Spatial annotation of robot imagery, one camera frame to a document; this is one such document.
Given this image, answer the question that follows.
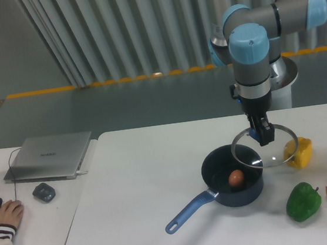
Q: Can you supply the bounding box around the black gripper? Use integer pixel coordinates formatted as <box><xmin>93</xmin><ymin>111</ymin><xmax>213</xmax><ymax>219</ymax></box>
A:
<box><xmin>229</xmin><ymin>79</ymin><xmax>275</xmax><ymax>146</ymax></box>

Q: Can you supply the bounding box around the glass pot lid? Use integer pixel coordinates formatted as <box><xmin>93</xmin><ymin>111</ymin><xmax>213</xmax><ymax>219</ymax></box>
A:
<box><xmin>231</xmin><ymin>124</ymin><xmax>299</xmax><ymax>169</ymax></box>

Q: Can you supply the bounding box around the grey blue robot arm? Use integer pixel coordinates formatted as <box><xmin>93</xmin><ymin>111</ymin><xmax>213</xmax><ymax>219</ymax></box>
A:
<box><xmin>208</xmin><ymin>0</ymin><xmax>327</xmax><ymax>146</ymax></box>

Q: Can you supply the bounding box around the person's hand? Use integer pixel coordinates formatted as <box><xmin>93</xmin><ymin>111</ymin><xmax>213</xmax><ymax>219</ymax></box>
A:
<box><xmin>0</xmin><ymin>200</ymin><xmax>24</xmax><ymax>228</ymax></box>

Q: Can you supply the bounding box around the yellow bell pepper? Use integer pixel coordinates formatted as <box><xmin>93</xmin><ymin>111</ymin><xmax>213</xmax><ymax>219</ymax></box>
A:
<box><xmin>283</xmin><ymin>137</ymin><xmax>313</xmax><ymax>169</ymax></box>

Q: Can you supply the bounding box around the brown egg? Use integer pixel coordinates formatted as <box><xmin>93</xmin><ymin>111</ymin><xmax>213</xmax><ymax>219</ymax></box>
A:
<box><xmin>228</xmin><ymin>169</ymin><xmax>245</xmax><ymax>188</ymax></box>

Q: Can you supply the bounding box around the dark blue saucepan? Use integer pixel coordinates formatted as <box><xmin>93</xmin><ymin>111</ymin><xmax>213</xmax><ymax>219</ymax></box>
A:
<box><xmin>165</xmin><ymin>145</ymin><xmax>264</xmax><ymax>234</ymax></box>

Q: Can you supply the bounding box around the green bell pepper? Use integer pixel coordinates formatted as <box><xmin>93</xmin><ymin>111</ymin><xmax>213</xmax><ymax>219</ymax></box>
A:
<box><xmin>286</xmin><ymin>182</ymin><xmax>322</xmax><ymax>222</ymax></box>

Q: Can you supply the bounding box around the white folding partition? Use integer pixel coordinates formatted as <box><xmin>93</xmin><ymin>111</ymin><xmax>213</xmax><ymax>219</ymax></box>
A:
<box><xmin>19</xmin><ymin>0</ymin><xmax>327</xmax><ymax>88</ymax></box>

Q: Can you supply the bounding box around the silver closed laptop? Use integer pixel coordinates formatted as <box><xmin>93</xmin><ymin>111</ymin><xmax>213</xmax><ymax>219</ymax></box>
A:
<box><xmin>4</xmin><ymin>131</ymin><xmax>91</xmax><ymax>183</ymax></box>

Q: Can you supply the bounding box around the black cable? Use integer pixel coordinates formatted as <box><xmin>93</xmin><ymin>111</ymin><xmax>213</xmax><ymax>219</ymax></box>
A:
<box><xmin>0</xmin><ymin>143</ymin><xmax>28</xmax><ymax>204</ymax></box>

